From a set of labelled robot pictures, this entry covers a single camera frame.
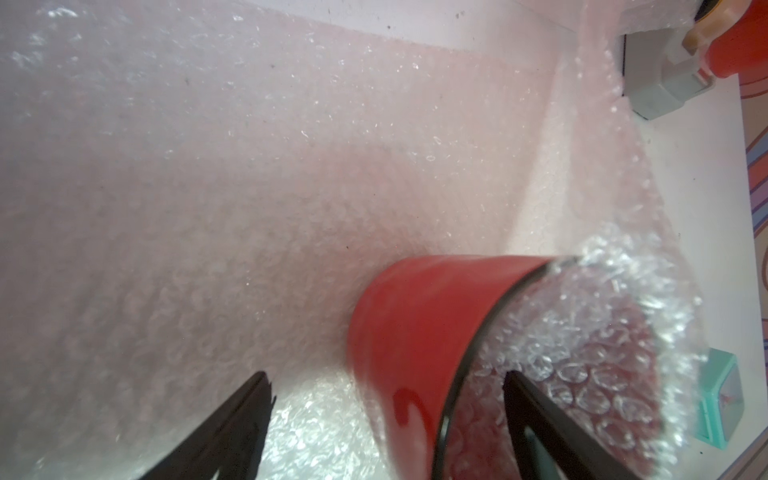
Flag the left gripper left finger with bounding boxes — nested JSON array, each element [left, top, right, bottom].
[[141, 371, 276, 480]]

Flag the red pen holder cup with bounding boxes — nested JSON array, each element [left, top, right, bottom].
[[706, 0, 767, 84]]

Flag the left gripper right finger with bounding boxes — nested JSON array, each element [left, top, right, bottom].
[[503, 371, 637, 480]]

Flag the bubble wrap sheet around mug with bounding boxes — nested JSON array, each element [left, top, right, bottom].
[[1, 1, 699, 479]]

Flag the red mug black handle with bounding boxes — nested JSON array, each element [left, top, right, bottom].
[[347, 255, 575, 479]]

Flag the small green alarm clock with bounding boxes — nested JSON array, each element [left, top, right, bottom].
[[696, 348, 745, 450]]

